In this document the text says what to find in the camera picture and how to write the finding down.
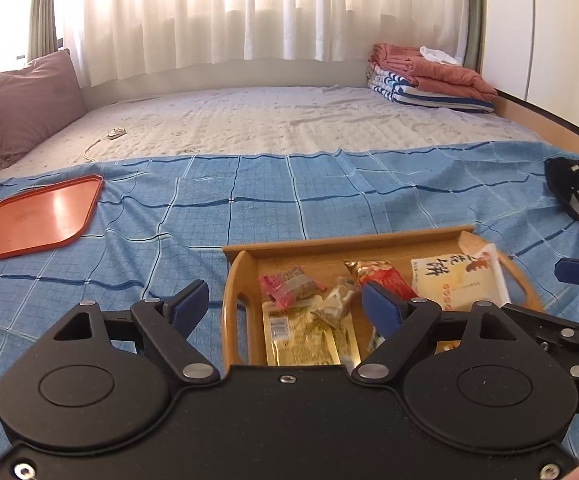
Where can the green curtain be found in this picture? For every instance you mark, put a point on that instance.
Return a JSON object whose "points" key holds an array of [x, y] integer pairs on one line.
{"points": [[41, 10], [474, 15]]}

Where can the white cloth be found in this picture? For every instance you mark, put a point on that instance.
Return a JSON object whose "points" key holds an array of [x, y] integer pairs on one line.
{"points": [[434, 54]]}

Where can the orange plastic tray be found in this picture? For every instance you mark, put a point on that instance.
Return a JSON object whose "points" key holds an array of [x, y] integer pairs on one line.
{"points": [[34, 220]]}

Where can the blue checked bedsheet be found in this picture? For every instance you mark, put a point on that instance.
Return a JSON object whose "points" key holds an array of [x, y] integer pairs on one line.
{"points": [[169, 210]]}

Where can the white pastry packet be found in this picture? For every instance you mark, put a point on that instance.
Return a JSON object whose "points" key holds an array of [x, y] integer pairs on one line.
{"points": [[459, 280]]}

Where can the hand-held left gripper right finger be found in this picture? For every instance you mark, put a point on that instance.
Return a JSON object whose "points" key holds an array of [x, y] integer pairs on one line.
{"points": [[382, 308]]}

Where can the mauve pillow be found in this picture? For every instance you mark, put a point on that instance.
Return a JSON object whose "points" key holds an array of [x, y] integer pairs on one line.
{"points": [[29, 105]]}

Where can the folded blue striped blanket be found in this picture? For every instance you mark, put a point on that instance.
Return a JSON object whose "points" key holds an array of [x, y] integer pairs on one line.
{"points": [[394, 85]]}

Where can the orange red snack packet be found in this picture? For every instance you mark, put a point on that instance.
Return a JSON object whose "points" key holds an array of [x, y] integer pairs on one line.
{"points": [[384, 275]]}

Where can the grey mattress pad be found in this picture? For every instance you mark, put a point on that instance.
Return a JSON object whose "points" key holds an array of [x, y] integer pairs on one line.
{"points": [[269, 120]]}

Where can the gold snack packet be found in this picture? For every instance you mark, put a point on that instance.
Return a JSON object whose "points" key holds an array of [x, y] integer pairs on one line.
{"points": [[299, 337], [350, 344]]}

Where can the wooden bed frame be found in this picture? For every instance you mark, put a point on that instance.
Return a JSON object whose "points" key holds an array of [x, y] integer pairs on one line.
{"points": [[544, 120]]}

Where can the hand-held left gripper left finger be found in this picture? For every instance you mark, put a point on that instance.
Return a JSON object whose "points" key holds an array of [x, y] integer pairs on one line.
{"points": [[187, 306]]}

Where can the folded blankets stack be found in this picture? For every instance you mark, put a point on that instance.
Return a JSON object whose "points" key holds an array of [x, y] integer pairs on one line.
{"points": [[444, 77]]}

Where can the beige headboard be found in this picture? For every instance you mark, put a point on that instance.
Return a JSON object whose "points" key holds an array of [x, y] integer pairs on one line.
{"points": [[219, 77]]}

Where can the black cap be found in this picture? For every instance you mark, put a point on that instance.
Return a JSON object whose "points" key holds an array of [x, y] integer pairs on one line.
{"points": [[559, 180]]}

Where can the white wardrobe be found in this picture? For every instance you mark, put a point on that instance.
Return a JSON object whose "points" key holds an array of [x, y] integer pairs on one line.
{"points": [[559, 35]]}

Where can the pink red snack packet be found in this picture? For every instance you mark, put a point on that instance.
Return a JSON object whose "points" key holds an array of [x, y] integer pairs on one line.
{"points": [[289, 285]]}

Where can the white sheer curtain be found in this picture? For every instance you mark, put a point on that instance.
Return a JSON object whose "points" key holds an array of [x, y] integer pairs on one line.
{"points": [[244, 10]]}

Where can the brown peanut snack packet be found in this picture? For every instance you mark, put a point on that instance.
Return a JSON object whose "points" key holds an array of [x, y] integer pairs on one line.
{"points": [[337, 302]]}

